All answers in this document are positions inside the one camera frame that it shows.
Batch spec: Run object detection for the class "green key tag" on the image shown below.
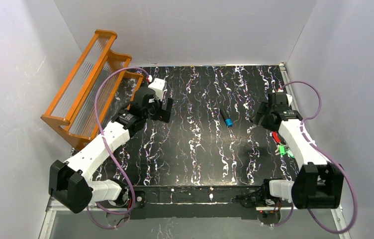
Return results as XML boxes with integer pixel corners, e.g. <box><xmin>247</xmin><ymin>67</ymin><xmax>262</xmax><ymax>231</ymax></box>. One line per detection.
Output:
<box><xmin>275</xmin><ymin>144</ymin><xmax>294</xmax><ymax>158</ymax></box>

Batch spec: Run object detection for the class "orange ribbed plastic rack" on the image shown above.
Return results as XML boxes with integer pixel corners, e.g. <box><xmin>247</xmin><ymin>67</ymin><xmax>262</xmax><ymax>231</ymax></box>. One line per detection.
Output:
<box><xmin>41</xmin><ymin>29</ymin><xmax>144</xmax><ymax>150</ymax></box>

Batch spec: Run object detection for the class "metal keyring red grip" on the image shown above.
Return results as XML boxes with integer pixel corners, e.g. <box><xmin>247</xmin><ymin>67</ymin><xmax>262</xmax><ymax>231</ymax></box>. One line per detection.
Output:
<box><xmin>272</xmin><ymin>132</ymin><xmax>281</xmax><ymax>144</ymax></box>

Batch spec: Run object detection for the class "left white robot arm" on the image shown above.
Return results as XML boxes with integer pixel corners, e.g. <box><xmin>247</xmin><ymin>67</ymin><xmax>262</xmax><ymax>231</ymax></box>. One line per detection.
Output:
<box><xmin>49</xmin><ymin>79</ymin><xmax>173</xmax><ymax>214</ymax></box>

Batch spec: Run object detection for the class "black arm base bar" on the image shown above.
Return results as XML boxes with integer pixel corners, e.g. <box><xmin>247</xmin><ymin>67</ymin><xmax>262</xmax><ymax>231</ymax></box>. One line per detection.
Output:
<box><xmin>130</xmin><ymin>185</ymin><xmax>267</xmax><ymax>220</ymax></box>

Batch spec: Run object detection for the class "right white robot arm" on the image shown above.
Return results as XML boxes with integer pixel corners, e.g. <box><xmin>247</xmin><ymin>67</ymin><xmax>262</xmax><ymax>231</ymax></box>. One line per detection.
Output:
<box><xmin>252</xmin><ymin>92</ymin><xmax>344</xmax><ymax>209</ymax></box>

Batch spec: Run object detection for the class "black marker blue cap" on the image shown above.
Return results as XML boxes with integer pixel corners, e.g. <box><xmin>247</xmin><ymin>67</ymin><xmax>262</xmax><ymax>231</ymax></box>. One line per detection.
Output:
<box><xmin>219</xmin><ymin>108</ymin><xmax>233</xmax><ymax>128</ymax></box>

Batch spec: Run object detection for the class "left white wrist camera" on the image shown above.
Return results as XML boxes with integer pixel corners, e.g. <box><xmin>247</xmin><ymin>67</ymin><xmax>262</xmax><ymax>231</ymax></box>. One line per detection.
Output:
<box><xmin>148</xmin><ymin>78</ymin><xmax>166</xmax><ymax>90</ymax></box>

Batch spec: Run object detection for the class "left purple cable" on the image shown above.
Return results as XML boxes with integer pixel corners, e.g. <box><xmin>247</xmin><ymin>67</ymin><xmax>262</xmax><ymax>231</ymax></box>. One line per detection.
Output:
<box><xmin>86</xmin><ymin>67</ymin><xmax>151</xmax><ymax>230</ymax></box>

